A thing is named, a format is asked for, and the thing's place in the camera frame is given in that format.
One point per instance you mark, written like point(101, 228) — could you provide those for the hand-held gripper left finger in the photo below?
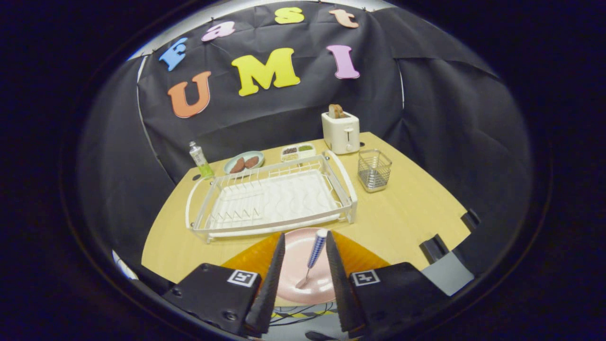
point(272, 279)

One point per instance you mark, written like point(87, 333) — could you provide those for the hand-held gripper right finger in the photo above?
point(337, 279)

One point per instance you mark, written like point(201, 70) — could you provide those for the pink plate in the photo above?
point(296, 263)

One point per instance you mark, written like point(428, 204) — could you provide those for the white dish rack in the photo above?
point(274, 194)

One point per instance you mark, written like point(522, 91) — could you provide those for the light blue dish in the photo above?
point(244, 154)

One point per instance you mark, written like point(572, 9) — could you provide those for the black table clamp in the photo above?
point(433, 247)
point(470, 219)

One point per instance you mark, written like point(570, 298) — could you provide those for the brown sausage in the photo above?
point(237, 166)
point(251, 162)

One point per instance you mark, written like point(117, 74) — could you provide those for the white divided condiment tray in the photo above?
point(298, 152)

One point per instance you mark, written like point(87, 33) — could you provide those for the green liquid bottle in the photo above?
point(202, 163)

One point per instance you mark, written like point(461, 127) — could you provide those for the cream toaster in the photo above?
point(341, 135)

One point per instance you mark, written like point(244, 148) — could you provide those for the toast slices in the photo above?
point(337, 111)

